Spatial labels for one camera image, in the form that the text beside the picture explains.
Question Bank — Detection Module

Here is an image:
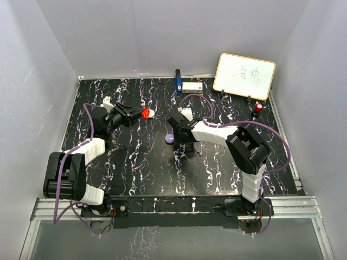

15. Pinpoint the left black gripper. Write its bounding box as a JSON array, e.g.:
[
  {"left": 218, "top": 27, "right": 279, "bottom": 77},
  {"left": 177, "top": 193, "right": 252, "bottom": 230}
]
[{"left": 106, "top": 103, "right": 145, "bottom": 133}]

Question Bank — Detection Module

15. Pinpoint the red earbud charging case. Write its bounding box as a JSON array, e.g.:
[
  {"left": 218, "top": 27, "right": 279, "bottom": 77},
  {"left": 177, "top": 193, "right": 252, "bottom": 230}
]
[{"left": 142, "top": 107, "right": 150, "bottom": 119}]

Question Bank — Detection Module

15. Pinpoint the white earbud charging case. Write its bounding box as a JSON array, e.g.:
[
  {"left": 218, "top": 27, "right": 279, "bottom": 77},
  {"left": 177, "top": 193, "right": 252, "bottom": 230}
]
[{"left": 148, "top": 109, "right": 155, "bottom": 119}]

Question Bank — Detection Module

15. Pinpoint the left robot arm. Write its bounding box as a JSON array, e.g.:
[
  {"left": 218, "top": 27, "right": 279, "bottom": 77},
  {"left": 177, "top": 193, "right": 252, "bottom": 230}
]
[{"left": 43, "top": 101, "right": 146, "bottom": 222}]

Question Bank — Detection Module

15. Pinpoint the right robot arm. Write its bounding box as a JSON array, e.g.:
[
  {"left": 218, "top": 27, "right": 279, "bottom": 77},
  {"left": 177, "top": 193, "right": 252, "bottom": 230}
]
[{"left": 168, "top": 113, "right": 270, "bottom": 215}]

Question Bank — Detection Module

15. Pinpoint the purple earbud charging case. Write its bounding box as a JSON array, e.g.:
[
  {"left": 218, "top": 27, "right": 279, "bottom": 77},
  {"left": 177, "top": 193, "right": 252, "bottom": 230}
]
[{"left": 165, "top": 133, "right": 175, "bottom": 145}]

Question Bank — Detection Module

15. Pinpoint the blue black device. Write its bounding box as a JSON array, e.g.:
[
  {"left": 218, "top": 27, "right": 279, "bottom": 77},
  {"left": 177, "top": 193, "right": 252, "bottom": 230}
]
[{"left": 175, "top": 69, "right": 182, "bottom": 95}]

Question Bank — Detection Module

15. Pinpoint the white pink cardboard box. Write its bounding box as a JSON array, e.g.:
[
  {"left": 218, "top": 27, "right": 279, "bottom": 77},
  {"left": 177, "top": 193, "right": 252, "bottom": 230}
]
[{"left": 182, "top": 82, "right": 203, "bottom": 94}]

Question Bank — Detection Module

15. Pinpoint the black front base bar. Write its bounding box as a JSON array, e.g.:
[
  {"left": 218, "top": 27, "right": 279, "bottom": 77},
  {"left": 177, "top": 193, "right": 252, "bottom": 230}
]
[{"left": 107, "top": 195, "right": 274, "bottom": 229}]

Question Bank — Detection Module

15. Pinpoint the red emergency stop button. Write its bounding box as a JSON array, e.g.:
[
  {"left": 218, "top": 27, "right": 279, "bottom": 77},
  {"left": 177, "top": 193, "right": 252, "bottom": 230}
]
[{"left": 252, "top": 103, "right": 264, "bottom": 118}]

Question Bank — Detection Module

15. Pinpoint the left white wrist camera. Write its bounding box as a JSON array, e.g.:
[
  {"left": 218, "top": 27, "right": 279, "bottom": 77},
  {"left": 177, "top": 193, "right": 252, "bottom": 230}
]
[{"left": 100, "top": 96, "right": 114, "bottom": 111}]

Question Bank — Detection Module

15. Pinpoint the white whiteboard with wooden frame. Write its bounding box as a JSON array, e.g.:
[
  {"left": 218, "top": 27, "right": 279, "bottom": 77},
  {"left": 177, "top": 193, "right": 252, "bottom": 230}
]
[{"left": 213, "top": 53, "right": 276, "bottom": 101}]

